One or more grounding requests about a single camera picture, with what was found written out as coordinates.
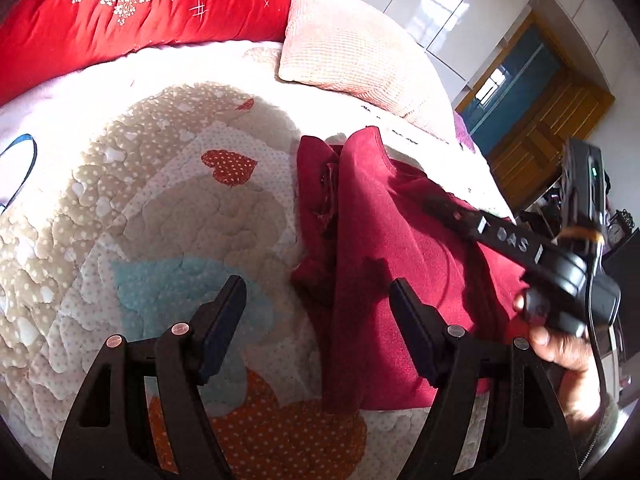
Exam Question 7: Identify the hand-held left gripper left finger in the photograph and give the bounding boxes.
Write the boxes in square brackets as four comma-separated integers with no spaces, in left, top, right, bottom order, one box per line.
[52,275,248,480]

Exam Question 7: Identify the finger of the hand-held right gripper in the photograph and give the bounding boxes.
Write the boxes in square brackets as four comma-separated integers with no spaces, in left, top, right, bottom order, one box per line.
[422,195,486,241]

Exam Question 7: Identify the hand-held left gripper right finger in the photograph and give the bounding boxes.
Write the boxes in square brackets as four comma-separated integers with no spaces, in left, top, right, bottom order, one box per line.
[389,278,581,480]

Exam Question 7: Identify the dark red sweater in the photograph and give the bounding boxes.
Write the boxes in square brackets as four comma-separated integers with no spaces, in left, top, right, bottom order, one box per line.
[290,127,541,411]

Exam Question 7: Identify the person's right forearm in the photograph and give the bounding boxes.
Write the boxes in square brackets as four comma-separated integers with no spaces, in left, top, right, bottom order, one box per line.
[557,367,623,466]

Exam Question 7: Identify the person's right hand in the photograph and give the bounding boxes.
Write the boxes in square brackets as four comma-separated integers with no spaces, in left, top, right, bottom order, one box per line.
[514,294,599,374]

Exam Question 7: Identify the dark ornate clock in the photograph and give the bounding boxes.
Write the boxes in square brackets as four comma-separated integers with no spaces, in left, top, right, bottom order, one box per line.
[607,209,633,248]

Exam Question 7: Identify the shoe rack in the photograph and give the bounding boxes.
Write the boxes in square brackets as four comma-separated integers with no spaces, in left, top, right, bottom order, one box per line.
[517,185,568,243]

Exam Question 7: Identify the purple folded cloth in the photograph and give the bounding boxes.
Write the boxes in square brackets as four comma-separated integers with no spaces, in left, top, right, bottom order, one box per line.
[452,110,476,151]

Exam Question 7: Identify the wooden door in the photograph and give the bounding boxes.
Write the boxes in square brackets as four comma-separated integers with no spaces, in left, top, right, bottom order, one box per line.
[487,72,613,211]

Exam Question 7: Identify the heart print quilted bedspread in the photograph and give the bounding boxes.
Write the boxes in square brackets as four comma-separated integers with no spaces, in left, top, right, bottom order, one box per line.
[0,40,516,480]

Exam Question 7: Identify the blue glass door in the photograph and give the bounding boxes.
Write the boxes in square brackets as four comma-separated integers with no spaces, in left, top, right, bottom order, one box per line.
[457,25,568,146]

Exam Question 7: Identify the pink pillow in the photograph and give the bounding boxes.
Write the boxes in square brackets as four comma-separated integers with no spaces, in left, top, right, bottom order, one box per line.
[277,0,458,141]

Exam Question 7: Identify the red floral quilt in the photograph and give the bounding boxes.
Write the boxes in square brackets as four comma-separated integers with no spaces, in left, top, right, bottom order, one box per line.
[0,0,293,106]

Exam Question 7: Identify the black cable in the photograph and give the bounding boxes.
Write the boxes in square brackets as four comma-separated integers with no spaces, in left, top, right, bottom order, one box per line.
[587,280,615,411]

